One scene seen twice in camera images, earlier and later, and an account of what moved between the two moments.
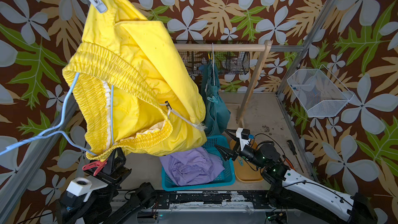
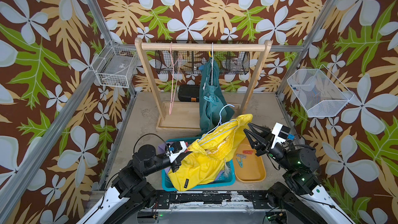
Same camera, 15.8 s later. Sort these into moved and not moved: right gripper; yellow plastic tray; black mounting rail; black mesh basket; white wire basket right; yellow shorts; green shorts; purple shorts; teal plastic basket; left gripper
Moved: right gripper; purple shorts; yellow shorts; left gripper
Not moved: white wire basket right; teal plastic basket; black mesh basket; black mounting rail; green shorts; yellow plastic tray
